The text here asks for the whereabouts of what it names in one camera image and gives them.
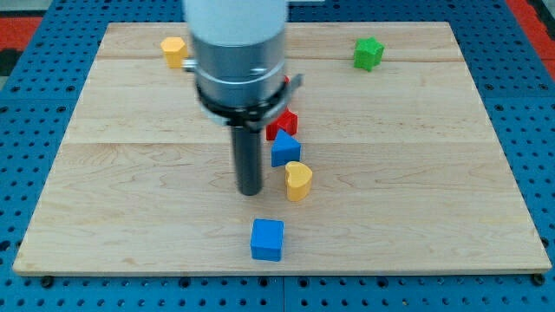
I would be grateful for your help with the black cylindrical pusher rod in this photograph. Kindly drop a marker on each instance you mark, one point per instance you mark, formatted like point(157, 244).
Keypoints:
point(247, 156)

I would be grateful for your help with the blue wooden cube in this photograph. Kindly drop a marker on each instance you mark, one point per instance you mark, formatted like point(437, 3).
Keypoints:
point(267, 238)

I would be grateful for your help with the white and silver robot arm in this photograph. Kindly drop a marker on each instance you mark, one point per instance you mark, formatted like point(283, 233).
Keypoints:
point(239, 73)

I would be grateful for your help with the yellow wooden heart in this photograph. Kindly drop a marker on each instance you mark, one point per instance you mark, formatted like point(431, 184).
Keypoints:
point(298, 180)

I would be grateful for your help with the blue wooden triangle block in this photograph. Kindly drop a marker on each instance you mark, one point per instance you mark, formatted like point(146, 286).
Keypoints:
point(284, 149)

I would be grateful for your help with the red wooden block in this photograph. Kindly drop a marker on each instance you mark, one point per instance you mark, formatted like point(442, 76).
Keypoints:
point(287, 121)

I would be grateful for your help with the yellow wooden hexagon block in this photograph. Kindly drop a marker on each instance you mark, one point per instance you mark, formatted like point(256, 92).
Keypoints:
point(175, 51)

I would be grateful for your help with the green wooden star block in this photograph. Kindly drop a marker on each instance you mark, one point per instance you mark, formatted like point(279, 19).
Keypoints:
point(367, 53)

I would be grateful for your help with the light wooden board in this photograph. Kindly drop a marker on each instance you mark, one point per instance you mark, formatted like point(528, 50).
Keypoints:
point(409, 177)

